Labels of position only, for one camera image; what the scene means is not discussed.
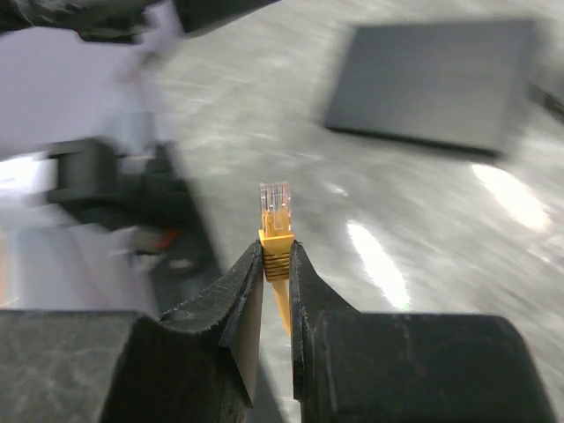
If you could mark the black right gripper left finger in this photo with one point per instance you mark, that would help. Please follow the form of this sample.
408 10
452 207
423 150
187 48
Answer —
196 364

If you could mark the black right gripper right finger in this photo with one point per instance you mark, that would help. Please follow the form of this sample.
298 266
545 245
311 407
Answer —
350 366

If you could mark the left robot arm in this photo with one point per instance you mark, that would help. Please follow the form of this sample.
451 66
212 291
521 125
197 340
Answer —
97 209

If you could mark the black network switch far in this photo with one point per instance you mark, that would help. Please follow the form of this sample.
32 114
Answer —
459 83

